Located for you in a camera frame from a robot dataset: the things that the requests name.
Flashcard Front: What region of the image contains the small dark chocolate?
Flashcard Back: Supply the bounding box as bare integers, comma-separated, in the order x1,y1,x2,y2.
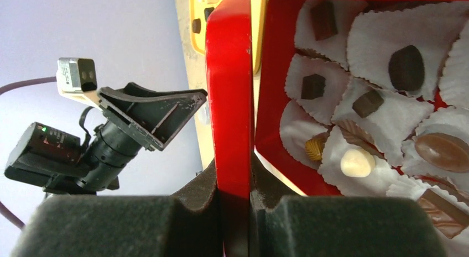
388,45,425,92

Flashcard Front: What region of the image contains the brown rectangular chocolate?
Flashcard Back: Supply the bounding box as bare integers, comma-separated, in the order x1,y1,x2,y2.
309,0,338,41

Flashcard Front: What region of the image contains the ridged milk chocolate bar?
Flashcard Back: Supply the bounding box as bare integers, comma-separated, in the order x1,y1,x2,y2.
417,189,468,239

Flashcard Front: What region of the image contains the red box lid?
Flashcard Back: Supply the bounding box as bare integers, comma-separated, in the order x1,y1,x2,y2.
205,0,255,257

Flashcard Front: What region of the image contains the dark cube chocolate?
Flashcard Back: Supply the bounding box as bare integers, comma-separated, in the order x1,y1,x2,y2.
300,74,326,100

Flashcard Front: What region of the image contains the yellow tray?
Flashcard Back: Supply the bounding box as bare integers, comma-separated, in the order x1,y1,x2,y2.
188,0,267,74

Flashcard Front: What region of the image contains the small gold ridged chocolate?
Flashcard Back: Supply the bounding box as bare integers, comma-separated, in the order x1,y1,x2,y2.
305,133,329,161

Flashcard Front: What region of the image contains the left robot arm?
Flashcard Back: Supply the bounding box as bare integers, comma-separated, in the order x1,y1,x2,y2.
4,82,207,195

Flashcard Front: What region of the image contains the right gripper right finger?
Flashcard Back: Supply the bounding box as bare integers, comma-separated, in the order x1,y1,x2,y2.
249,153,448,257

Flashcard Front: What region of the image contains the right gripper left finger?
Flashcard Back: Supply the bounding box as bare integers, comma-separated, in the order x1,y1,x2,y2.
11,164,223,256

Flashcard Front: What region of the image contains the red chocolate box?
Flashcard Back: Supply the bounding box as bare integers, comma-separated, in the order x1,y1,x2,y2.
256,0,468,256

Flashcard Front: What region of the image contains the cream heart chocolate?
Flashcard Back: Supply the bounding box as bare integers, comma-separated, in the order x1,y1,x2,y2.
340,149,376,178

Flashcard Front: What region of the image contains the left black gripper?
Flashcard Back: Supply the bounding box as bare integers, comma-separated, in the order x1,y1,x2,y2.
76,82,208,191

